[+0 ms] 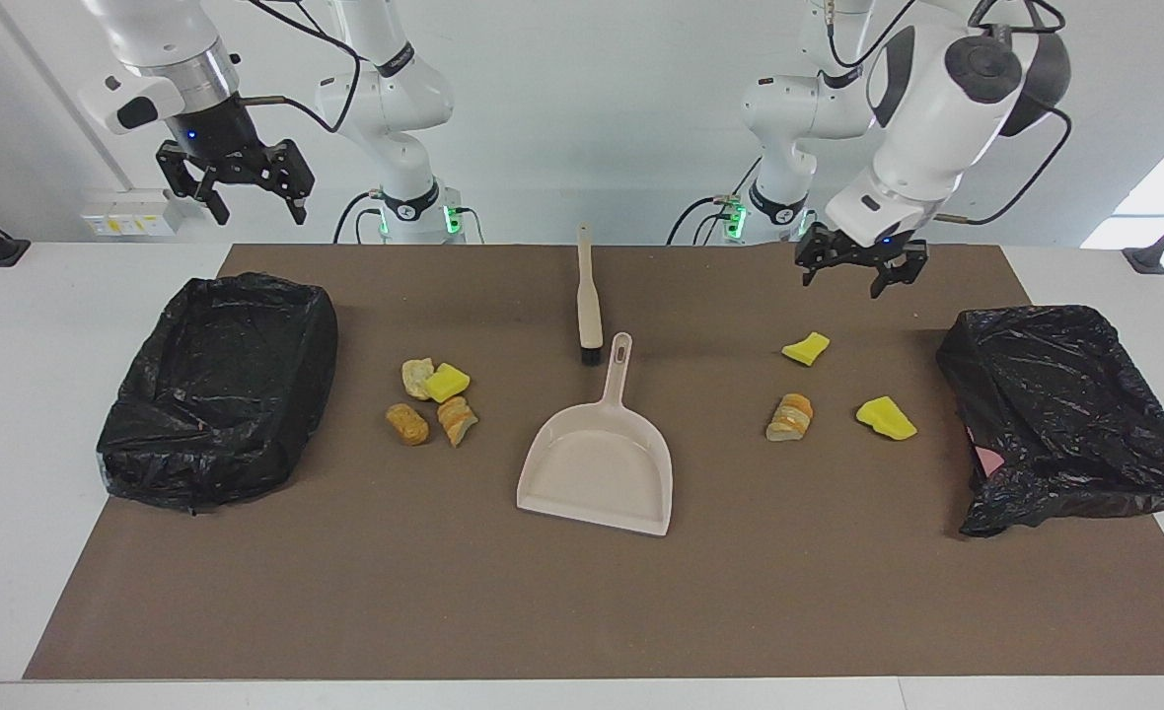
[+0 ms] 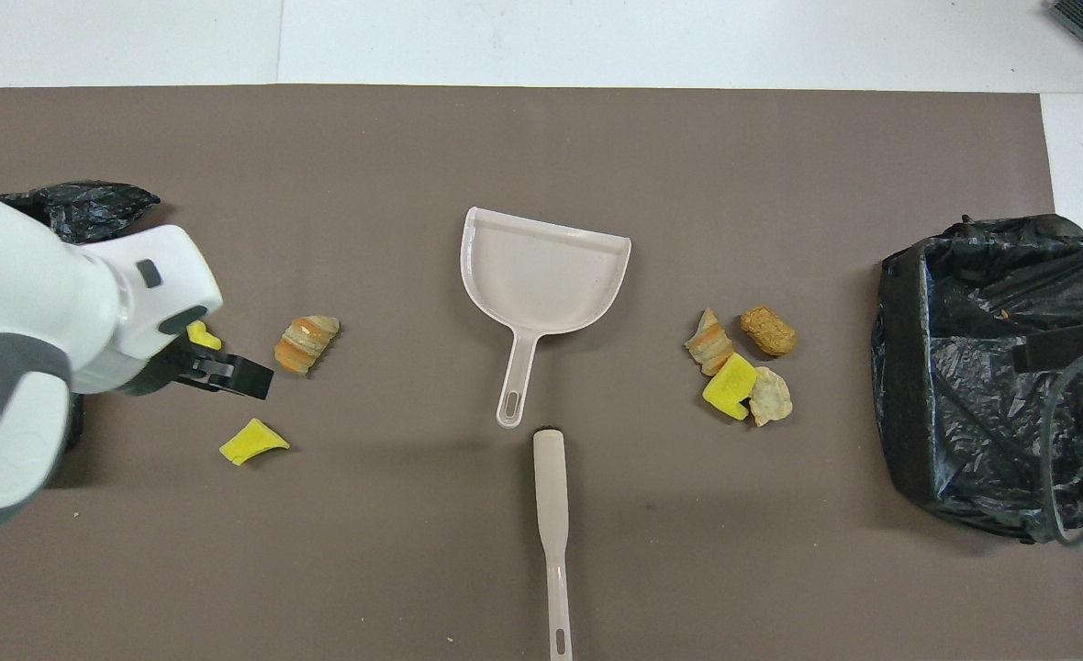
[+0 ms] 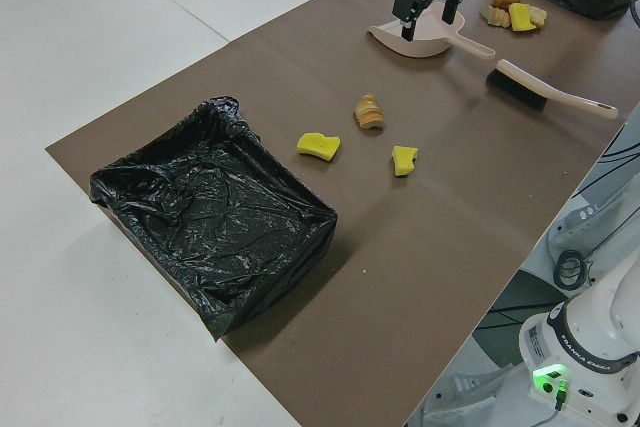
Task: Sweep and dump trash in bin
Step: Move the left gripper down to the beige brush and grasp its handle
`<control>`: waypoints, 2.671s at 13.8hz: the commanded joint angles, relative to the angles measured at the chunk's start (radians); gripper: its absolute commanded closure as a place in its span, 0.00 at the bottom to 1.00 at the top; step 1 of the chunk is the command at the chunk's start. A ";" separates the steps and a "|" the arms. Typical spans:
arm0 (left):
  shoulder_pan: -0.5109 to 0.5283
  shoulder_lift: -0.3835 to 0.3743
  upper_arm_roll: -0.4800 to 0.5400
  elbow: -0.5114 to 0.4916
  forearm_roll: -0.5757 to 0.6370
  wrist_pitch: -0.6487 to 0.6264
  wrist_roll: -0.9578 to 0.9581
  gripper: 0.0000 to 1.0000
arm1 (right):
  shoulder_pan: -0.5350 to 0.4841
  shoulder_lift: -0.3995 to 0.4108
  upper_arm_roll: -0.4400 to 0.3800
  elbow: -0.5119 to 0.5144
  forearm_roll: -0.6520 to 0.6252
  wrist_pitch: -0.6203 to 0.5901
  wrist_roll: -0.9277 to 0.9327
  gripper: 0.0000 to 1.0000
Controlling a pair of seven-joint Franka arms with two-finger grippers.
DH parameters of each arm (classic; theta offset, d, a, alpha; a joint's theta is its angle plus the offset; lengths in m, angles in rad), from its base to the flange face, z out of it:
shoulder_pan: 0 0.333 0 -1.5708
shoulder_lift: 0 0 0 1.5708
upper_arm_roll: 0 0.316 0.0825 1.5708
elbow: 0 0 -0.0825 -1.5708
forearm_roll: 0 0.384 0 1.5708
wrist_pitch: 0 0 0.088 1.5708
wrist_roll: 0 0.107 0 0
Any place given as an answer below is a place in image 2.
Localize right black trash bag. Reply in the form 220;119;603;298
872;213;1083;545

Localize black trash bag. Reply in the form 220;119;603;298
872;213;1083;545
0;181;162;455

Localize beige plastic dustpan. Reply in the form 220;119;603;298
460;207;632;430

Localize brown bun piece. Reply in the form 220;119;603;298
740;305;798;358

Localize pale bread piece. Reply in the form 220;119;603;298
748;366;794;428

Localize brown table mat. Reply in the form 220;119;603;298
0;84;1083;661

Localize notched yellow sponge piece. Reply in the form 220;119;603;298
219;418;291;467

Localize left black trash bag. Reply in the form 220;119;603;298
0;181;162;455

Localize yellow sponge block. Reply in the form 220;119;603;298
702;353;758;422

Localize striped orange bread piece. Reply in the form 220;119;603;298
684;308;735;377
274;314;341;376

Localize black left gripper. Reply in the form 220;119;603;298
119;332;275;401

